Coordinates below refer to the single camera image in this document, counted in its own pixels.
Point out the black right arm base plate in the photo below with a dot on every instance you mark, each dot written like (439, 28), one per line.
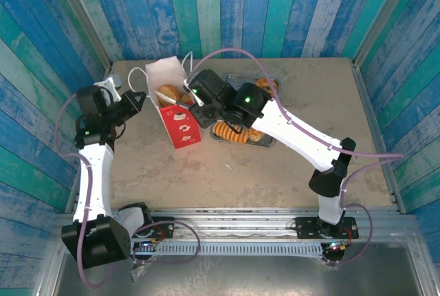
(304, 229)

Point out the long ridged caterpillar bread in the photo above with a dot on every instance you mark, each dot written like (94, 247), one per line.
(227, 133)

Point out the small golden croissant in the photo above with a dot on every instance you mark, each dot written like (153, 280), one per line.
(187, 98)

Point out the aluminium frame post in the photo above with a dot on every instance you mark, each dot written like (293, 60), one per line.
(384, 11)
(78, 11)

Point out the round brown bun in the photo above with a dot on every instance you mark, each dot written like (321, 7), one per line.
(170, 90)

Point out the pale twisted pastry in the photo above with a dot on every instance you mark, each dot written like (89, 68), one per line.
(255, 135)

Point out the grey metal baking tray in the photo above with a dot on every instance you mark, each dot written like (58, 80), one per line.
(266, 142)

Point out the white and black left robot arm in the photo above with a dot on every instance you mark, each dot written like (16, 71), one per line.
(93, 179)

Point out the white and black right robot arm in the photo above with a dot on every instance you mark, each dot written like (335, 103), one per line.
(299, 138)

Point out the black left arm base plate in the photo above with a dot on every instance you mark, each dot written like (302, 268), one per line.
(165, 225)

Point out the aluminium mounting rail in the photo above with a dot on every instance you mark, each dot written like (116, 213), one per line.
(240, 222)

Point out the small circuit board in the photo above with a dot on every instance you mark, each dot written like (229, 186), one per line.
(337, 246)
(148, 243)

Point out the red and white paper bag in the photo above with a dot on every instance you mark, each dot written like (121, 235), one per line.
(180, 131)

